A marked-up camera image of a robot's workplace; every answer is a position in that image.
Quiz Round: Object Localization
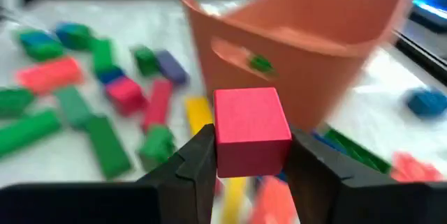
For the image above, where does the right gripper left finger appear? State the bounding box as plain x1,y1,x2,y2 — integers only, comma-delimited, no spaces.
135,123,217,224

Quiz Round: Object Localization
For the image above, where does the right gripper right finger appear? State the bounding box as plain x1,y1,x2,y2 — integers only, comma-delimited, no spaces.
284,128,395,224

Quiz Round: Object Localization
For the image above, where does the coral studded block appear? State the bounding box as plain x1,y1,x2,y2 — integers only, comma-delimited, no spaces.
249,177,298,224

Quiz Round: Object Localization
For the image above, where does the green studded block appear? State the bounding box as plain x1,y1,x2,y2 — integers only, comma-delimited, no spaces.
0,109,63,157
248,54,277,75
323,128,392,174
138,125,177,171

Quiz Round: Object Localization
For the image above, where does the small red block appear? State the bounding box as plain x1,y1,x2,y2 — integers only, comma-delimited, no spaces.
105,76,147,115
212,87,293,179

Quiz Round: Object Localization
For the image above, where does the long red block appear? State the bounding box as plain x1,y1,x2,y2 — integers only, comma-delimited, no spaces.
141,80,174,133

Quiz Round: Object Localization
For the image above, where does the long green block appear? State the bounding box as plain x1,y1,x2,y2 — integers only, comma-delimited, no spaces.
85,114,133,179
91,38,115,75

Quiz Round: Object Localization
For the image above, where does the long coral block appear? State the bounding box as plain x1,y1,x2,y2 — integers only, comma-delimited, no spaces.
15,57,85,94
390,151,444,183

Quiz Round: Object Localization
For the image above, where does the orange plastic bin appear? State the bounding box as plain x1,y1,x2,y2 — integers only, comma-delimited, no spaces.
177,0,422,133

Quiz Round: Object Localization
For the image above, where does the long purple block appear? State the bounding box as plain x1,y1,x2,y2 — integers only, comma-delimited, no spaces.
155,50,189,85

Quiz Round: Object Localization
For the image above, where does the long teal block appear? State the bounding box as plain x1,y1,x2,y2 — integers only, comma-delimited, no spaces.
54,86,94,129

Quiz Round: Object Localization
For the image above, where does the small yellow block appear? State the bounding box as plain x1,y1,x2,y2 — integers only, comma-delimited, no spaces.
221,177,247,224

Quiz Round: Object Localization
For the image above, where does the long yellow block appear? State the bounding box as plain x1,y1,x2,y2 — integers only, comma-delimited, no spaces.
184,96,214,136

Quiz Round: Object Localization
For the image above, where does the small blue block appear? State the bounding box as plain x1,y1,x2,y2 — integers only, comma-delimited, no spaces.
96,66,125,84

